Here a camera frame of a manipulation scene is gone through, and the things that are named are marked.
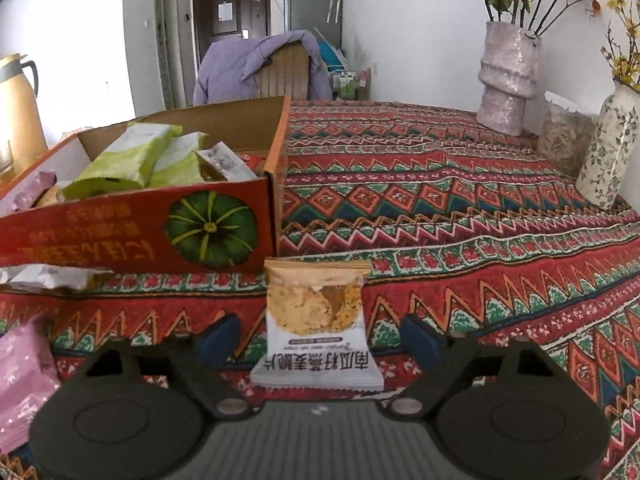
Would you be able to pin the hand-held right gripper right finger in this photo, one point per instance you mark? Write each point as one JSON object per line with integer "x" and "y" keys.
{"x": 422, "y": 340}

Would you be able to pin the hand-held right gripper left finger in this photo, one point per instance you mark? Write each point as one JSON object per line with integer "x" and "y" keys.
{"x": 217, "y": 340}

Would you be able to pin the white crisp packet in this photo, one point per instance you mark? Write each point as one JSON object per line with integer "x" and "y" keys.
{"x": 225, "y": 162}
{"x": 315, "y": 320}
{"x": 47, "y": 197}

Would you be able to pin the orange cardboard box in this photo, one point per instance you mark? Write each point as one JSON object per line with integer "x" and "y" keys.
{"x": 100, "y": 235}

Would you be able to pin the purple red snack bag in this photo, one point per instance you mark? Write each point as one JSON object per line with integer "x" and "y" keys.
{"x": 252, "y": 161}

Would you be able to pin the pink snack packet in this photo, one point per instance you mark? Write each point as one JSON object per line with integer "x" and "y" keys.
{"x": 35, "y": 185}
{"x": 22, "y": 385}

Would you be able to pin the glass jar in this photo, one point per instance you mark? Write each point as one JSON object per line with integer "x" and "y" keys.
{"x": 565, "y": 140}

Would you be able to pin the floral patterned vase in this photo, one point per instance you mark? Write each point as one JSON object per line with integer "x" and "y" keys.
{"x": 610, "y": 150}

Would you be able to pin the chair with purple jacket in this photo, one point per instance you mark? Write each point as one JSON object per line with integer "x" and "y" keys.
{"x": 225, "y": 70}

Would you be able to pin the wooden chair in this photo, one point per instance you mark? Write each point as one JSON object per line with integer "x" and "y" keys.
{"x": 285, "y": 75}

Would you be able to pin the drinking glass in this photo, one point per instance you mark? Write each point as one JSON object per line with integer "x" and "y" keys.
{"x": 5, "y": 165}

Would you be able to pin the pink textured vase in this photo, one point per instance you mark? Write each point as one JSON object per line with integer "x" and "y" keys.
{"x": 505, "y": 75}

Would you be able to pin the blue plastic object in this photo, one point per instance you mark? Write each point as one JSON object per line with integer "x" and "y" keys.
{"x": 330, "y": 55}

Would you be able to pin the yellow thermos jug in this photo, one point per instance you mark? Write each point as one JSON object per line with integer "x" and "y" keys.
{"x": 20, "y": 110}

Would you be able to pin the grey interior door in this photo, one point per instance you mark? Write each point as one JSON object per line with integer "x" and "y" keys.
{"x": 166, "y": 40}

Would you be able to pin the dark brown entrance door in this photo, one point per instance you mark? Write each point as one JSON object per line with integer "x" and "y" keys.
{"x": 235, "y": 30}

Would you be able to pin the paper note on door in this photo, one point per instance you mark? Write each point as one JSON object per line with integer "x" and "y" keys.
{"x": 224, "y": 11}

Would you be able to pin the yellow flower branches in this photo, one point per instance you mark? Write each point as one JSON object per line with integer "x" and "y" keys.
{"x": 627, "y": 60}

